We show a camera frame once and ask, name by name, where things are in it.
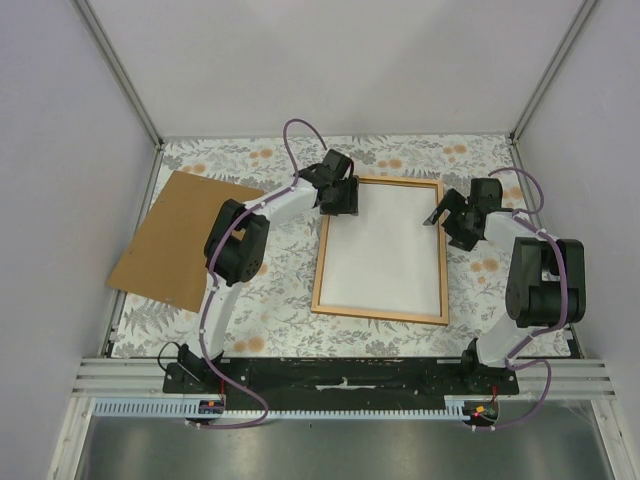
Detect aluminium rail frame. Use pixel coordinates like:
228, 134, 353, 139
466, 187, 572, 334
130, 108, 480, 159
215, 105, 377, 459
47, 319, 640, 480

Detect right aluminium corner post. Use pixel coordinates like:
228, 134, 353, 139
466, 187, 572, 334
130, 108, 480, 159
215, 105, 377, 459
509, 0, 600, 145

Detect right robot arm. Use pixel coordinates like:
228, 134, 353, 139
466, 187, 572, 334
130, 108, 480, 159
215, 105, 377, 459
425, 178, 587, 394

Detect floral patterned table mat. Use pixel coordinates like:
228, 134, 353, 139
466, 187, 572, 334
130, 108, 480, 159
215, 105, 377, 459
112, 133, 574, 359

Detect wooden picture frame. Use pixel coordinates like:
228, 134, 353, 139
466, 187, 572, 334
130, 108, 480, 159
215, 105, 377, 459
310, 174, 450, 327

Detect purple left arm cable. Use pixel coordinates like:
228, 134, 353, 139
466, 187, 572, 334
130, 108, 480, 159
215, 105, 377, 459
197, 118, 331, 430

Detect building photo print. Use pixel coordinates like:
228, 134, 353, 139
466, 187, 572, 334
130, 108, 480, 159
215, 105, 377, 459
319, 180, 442, 317

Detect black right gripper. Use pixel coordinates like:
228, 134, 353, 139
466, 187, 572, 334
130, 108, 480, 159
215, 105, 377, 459
423, 190, 479, 253

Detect brown cardboard backing board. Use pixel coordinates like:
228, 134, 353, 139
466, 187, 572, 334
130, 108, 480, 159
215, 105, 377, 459
107, 171, 264, 313

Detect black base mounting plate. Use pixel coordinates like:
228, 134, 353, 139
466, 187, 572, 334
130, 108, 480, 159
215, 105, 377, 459
162, 353, 519, 409

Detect left aluminium corner post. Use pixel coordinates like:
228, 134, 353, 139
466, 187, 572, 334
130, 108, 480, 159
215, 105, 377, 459
71, 0, 164, 150

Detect light blue cable duct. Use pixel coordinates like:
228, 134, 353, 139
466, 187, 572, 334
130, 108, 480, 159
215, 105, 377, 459
93, 398, 488, 420

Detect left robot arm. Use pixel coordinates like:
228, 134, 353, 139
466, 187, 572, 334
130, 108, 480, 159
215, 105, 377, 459
198, 149, 359, 361

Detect aluminium corner post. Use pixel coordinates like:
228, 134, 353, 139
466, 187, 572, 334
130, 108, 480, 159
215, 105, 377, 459
71, 0, 164, 150
509, 0, 600, 145

